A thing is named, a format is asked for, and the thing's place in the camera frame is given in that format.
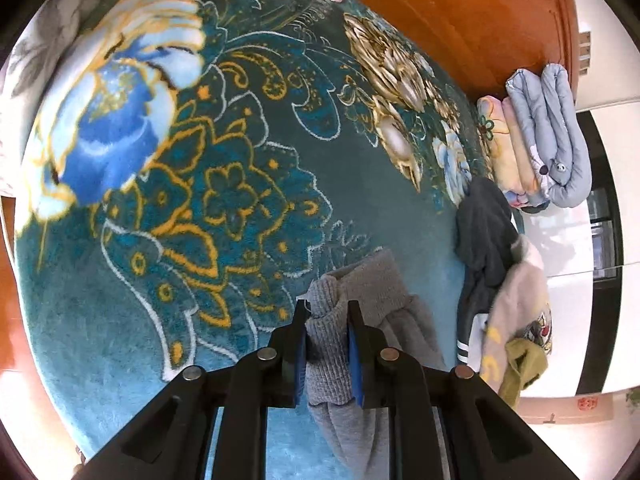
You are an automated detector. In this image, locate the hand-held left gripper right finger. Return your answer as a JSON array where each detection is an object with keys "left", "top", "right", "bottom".
[{"left": 347, "top": 300, "right": 583, "bottom": 480}]

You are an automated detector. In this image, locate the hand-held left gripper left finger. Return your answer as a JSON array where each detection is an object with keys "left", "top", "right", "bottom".
[{"left": 75, "top": 299, "right": 313, "bottom": 480}]

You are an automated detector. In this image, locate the grey knit sweater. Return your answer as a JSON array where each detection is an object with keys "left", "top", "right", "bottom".
[{"left": 302, "top": 249, "right": 448, "bottom": 480}]

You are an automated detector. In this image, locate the olive green garment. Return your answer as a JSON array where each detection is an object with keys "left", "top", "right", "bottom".
[{"left": 497, "top": 337, "right": 548, "bottom": 408}]

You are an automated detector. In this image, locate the beige fuzzy printed garment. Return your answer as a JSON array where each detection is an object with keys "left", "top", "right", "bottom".
[{"left": 477, "top": 234, "right": 553, "bottom": 395}]

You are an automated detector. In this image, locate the dark grey garment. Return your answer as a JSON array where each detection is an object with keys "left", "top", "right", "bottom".
[{"left": 454, "top": 176, "right": 521, "bottom": 367}]

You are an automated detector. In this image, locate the teal floral blanket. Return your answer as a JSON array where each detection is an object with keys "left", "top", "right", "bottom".
[{"left": 14, "top": 0, "right": 493, "bottom": 480}]

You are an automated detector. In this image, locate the folded yellow pink floral quilt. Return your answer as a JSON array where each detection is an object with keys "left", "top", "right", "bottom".
[{"left": 475, "top": 95, "right": 543, "bottom": 210}]

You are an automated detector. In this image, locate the folded light blue quilt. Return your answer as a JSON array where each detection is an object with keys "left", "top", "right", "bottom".
[{"left": 504, "top": 62, "right": 593, "bottom": 208}]

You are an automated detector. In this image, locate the wooden headboard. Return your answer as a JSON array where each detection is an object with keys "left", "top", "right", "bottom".
[{"left": 342, "top": 0, "right": 581, "bottom": 108}]

